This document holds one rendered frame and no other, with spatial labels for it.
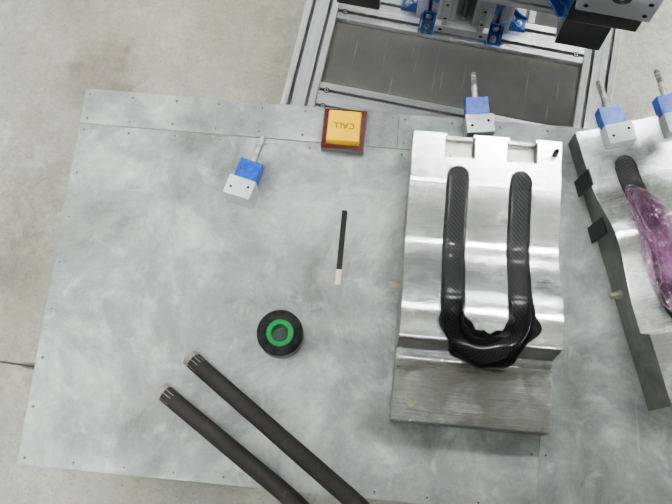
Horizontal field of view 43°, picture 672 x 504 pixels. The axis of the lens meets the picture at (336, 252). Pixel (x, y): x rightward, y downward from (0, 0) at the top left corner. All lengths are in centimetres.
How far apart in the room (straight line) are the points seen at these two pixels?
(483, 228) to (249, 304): 43
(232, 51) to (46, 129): 59
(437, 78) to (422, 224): 92
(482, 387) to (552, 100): 109
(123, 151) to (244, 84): 97
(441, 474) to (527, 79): 122
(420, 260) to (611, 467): 47
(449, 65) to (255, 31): 63
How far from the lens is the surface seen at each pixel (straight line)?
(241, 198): 152
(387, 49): 235
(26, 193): 258
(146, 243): 158
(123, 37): 270
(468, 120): 157
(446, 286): 141
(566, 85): 237
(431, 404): 143
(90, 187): 164
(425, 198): 148
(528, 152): 156
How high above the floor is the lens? 228
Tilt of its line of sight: 75 degrees down
